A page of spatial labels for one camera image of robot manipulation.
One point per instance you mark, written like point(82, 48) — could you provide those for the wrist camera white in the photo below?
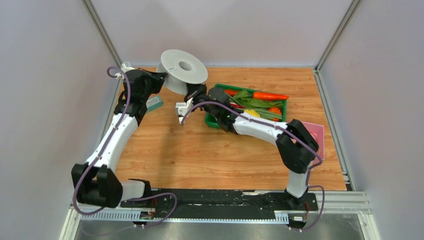
point(126, 66)
point(181, 108)

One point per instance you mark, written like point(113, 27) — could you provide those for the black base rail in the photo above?
point(213, 206)

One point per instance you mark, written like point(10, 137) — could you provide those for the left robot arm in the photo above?
point(95, 181)

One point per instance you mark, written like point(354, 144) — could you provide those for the orange carrot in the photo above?
point(266, 96)

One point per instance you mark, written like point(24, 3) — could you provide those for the yellow napa cabbage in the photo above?
point(252, 113)

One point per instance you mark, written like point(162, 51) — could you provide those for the green long beans bundle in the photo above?
point(264, 113)

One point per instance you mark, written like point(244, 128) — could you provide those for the grey filament spool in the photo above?
point(182, 68)

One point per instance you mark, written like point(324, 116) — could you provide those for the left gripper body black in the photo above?
point(146, 94)

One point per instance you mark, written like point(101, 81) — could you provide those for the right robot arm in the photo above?
point(296, 146)

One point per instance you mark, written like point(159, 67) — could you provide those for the teal small box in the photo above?
point(154, 103)

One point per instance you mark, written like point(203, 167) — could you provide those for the orange small vegetable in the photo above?
point(277, 114)

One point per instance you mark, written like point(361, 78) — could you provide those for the pink plastic box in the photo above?
point(318, 133)

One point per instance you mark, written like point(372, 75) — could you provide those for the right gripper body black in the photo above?
point(201, 97)

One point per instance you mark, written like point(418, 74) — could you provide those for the green leafy vegetable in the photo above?
point(246, 97)

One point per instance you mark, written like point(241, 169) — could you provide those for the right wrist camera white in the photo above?
point(181, 108)

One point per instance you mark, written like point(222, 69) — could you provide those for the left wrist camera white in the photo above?
point(126, 66)

